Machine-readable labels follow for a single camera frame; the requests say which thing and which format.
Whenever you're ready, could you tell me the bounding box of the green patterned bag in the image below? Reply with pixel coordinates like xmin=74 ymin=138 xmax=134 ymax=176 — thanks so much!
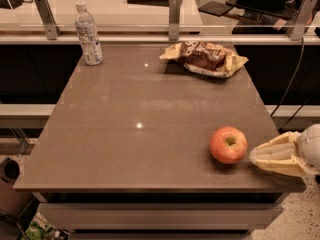
xmin=21 ymin=212 xmax=69 ymax=240

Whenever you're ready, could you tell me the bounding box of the right metal glass bracket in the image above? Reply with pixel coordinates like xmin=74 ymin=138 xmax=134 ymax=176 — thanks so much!
xmin=288 ymin=0 xmax=318 ymax=41

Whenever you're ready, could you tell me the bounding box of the brown chip bag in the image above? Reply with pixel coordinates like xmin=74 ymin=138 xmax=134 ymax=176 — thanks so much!
xmin=160 ymin=41 xmax=248 ymax=78

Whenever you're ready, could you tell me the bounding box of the grey table drawer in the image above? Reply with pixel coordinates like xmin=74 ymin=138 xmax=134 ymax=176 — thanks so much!
xmin=39 ymin=203 xmax=283 ymax=231

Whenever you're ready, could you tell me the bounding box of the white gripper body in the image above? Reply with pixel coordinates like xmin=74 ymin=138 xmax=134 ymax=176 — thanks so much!
xmin=297 ymin=124 xmax=320 ymax=175

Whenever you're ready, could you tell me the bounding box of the red apple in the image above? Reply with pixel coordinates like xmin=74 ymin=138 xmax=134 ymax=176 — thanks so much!
xmin=209 ymin=126 xmax=248 ymax=164

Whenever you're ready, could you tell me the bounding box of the clear plastic water bottle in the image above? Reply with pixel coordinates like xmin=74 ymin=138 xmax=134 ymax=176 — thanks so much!
xmin=75 ymin=1 xmax=103 ymax=65

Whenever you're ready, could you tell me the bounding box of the left metal glass bracket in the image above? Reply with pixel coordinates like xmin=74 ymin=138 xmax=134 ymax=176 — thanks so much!
xmin=34 ymin=0 xmax=60 ymax=40

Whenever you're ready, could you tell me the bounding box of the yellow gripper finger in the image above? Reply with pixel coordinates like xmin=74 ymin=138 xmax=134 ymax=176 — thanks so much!
xmin=254 ymin=131 xmax=300 ymax=153
xmin=249 ymin=148 xmax=302 ymax=177

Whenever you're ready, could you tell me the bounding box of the metal rail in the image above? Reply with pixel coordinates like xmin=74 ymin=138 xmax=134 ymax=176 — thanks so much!
xmin=0 ymin=34 xmax=320 ymax=46

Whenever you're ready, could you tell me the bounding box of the brown bin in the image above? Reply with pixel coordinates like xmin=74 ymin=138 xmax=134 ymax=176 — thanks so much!
xmin=0 ymin=158 xmax=33 ymax=221

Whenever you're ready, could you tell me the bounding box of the black cable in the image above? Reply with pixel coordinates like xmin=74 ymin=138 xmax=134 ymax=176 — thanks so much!
xmin=269 ymin=37 xmax=320 ymax=132

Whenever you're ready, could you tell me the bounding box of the middle metal glass bracket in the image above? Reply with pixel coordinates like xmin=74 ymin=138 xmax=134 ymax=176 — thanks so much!
xmin=168 ymin=0 xmax=182 ymax=41

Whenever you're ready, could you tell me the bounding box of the metal glass bracket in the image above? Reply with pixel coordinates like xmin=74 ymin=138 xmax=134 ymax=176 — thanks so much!
xmin=288 ymin=0 xmax=318 ymax=41
xmin=168 ymin=0 xmax=182 ymax=41
xmin=34 ymin=0 xmax=60 ymax=40

